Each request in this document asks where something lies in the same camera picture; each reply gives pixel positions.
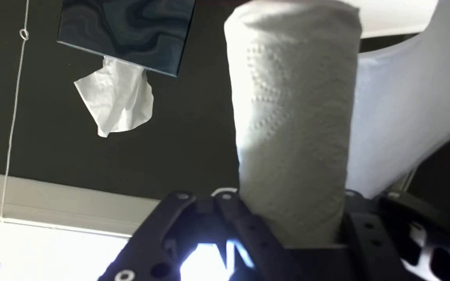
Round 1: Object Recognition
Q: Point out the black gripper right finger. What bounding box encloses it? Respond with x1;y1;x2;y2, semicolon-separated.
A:
336;189;450;281

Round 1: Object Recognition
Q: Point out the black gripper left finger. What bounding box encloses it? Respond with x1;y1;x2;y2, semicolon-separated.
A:
98;189;289;281

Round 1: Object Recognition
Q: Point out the white toilet paper roll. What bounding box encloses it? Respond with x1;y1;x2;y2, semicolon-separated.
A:
223;0;364;248

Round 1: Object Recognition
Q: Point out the white facial tissue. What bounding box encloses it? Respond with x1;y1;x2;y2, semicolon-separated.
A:
73;54;156;139

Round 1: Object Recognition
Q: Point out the dark blue tissue box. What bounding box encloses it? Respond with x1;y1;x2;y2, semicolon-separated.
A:
56;0;196;78

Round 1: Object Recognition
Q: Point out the white window sill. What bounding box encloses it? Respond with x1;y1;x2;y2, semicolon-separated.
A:
0;168;167;238

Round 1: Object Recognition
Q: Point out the large white window blind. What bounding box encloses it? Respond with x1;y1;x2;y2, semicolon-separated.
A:
0;217;132;281

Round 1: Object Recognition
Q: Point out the white countertop shelf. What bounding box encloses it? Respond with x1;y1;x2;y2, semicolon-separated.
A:
357;0;440;39

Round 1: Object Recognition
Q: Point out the thin blind cord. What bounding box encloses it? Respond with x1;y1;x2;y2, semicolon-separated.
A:
0;0;32;220

